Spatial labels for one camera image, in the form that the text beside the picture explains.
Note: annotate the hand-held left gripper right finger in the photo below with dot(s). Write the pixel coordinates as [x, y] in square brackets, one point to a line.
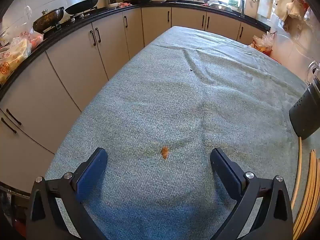
[226, 172]

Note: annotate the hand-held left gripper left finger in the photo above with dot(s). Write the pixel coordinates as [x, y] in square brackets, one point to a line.
[91, 172]

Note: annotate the pile of wooden chopsticks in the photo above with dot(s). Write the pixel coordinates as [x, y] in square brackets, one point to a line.
[308, 197]

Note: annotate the black perforated chopstick holder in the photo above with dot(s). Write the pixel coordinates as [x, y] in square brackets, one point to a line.
[305, 115]

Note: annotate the orange food crumb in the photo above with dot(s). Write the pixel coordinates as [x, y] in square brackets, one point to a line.
[164, 152]

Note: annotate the grey-green table cloth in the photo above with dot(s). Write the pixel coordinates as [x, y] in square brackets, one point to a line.
[175, 105]

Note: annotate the beige kitchen base cabinets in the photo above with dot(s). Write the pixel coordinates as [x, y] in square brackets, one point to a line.
[75, 62]

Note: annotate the plastic bag with orange contents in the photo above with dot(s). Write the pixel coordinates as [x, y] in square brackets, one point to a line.
[262, 42]

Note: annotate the clear drinking glass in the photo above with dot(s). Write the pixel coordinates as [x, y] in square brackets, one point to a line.
[313, 68]

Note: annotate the yellow printed food bag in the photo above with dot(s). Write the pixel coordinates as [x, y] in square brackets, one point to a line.
[12, 57]

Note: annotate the red white plastic bag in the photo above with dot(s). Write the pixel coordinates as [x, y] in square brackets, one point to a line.
[35, 38]

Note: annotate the gas stove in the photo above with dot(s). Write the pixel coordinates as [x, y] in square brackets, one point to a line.
[77, 17]

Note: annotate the pan with glass lid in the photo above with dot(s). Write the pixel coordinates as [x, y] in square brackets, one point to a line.
[48, 18]

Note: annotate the black kitchen countertop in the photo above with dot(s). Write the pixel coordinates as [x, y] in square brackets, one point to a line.
[110, 12]

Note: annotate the clear plastic bag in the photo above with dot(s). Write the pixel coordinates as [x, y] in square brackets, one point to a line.
[21, 26]

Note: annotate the black wok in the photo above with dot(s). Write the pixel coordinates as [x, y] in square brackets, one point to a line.
[82, 6]

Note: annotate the round metal lid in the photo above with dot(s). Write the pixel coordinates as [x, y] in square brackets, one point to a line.
[220, 5]

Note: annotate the white bowl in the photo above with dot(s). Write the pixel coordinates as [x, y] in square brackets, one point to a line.
[112, 5]

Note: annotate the green package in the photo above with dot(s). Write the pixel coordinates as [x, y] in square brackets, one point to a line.
[233, 2]

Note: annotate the pink cloth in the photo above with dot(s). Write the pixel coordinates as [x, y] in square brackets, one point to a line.
[125, 4]

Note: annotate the white hanging cutting board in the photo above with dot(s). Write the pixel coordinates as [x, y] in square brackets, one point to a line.
[264, 5]

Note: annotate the hanging clear plastic bags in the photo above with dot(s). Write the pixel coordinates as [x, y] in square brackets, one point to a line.
[292, 7]

